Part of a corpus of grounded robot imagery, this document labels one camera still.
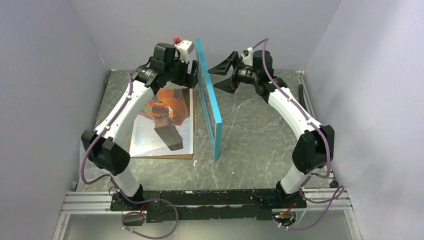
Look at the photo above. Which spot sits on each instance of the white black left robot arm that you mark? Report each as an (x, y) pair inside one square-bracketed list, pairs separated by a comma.
[(104, 155)]

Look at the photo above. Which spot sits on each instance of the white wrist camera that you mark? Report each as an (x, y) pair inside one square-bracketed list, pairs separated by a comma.
[(247, 57), (185, 48)]

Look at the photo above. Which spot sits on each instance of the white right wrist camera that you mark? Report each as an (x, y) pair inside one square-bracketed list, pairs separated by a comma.
[(247, 57)]

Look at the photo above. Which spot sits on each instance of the hot air balloon photo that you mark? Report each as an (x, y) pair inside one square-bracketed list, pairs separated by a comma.
[(164, 128)]

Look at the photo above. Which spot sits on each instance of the clear plastic screw box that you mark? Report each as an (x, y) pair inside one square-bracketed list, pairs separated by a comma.
[(78, 179)]

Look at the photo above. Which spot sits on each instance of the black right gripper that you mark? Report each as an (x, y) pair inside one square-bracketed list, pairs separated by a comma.
[(228, 85)]

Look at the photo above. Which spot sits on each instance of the aluminium extrusion rail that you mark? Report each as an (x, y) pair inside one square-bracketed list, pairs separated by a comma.
[(99, 202)]

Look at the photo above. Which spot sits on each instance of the blue wooden picture frame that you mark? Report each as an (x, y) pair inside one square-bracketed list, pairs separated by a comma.
[(211, 111)]

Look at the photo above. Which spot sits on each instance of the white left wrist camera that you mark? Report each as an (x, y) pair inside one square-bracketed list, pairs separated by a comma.
[(185, 48)]

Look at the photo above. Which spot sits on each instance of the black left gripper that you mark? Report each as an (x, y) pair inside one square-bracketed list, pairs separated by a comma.
[(190, 80)]

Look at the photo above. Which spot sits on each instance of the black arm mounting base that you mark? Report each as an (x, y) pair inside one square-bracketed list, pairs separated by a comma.
[(185, 205)]

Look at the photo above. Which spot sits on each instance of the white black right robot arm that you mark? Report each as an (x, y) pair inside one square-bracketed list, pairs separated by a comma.
[(313, 152)]

